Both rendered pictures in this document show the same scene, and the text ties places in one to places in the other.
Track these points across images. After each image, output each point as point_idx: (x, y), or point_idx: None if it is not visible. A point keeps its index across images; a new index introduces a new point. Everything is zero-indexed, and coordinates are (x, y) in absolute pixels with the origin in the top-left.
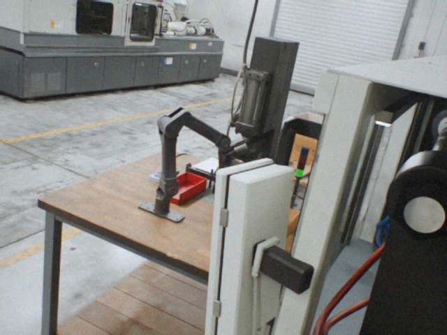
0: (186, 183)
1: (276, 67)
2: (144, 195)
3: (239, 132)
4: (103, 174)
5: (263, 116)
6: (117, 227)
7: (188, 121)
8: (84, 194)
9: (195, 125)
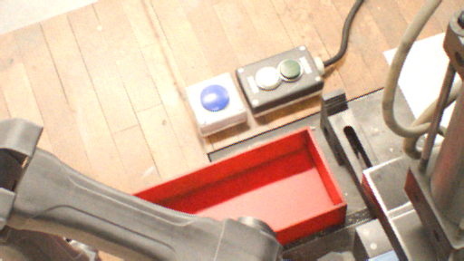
0: (300, 159)
1: None
2: (109, 181)
3: (415, 208)
4: (82, 15)
5: None
6: None
7: (23, 226)
8: None
9: (69, 234)
